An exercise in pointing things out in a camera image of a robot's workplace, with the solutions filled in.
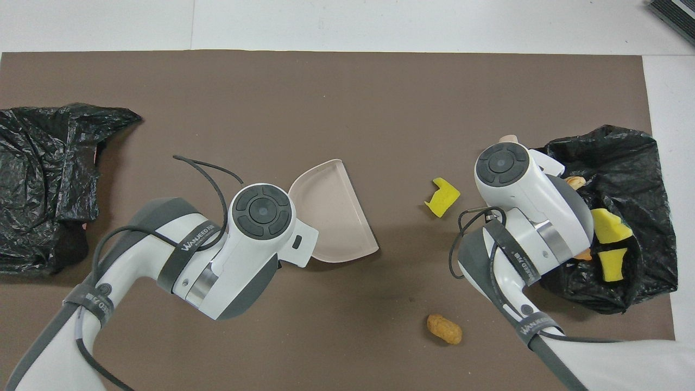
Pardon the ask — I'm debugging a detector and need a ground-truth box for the brown table mat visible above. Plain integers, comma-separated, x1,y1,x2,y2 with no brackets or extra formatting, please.
0,50,681,391

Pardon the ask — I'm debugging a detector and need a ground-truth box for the notched yellow sponge piece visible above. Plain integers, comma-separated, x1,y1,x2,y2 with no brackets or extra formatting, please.
424,177,461,218

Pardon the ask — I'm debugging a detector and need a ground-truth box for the beige plastic dustpan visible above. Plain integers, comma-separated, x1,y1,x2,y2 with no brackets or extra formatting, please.
288,159,380,264

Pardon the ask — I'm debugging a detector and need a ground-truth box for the flared yellow sponge piece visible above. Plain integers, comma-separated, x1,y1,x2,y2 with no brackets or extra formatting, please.
597,248,628,283

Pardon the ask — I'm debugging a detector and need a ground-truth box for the open black bag trash bin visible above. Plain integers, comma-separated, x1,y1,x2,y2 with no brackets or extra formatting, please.
535,125,679,315

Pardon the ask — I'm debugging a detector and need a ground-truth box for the black ribbed device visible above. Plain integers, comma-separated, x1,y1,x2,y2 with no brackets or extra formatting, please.
648,0,695,47

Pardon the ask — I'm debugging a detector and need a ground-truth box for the rounded yellow sponge piece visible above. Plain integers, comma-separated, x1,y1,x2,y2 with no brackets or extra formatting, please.
591,208,634,244

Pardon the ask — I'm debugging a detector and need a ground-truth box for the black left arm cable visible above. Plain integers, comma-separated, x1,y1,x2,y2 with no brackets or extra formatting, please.
76,155,245,391

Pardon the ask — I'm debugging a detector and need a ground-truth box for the crumpled closed black trash bag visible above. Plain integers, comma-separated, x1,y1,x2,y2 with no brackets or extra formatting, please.
0,103,143,278

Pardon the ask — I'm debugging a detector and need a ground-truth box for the brown peanut shaped bread toy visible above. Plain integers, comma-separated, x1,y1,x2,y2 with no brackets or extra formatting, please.
426,313,463,345

